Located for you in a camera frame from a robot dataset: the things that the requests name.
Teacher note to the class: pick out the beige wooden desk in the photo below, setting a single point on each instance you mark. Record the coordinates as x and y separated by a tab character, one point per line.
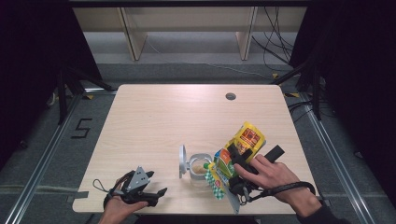
186	18

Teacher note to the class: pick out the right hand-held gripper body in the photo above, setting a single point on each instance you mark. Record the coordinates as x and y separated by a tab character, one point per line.
241	186

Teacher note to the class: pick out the clear jar with grey lid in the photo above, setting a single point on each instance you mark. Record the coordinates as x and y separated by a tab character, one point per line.
196	161

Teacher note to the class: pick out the aluminium floor rail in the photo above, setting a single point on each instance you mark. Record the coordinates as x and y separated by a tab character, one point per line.
46	155
336	161

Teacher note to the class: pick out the black metal stand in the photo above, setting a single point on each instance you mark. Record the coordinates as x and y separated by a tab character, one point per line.
316	93
62	99

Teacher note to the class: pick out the yellow tape piece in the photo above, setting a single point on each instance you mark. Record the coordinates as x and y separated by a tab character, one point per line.
292	95
275	75
89	97

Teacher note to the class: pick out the yellow seasoning pouch green cap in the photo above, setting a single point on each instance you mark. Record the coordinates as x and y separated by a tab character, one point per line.
247	138

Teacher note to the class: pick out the person's right hand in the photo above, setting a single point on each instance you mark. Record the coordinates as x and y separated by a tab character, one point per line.
271	177

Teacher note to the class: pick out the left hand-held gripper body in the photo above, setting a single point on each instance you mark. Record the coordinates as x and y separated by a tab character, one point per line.
137	180

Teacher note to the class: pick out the tan powder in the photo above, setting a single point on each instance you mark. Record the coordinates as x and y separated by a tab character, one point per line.
199	169

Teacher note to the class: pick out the grey tape piece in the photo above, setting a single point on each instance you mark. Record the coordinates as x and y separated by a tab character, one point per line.
327	202
77	196

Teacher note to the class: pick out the black curtain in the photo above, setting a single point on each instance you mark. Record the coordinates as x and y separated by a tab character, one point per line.
28	77
358	93

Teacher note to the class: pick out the person's left hand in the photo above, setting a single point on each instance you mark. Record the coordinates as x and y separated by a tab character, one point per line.
120	209

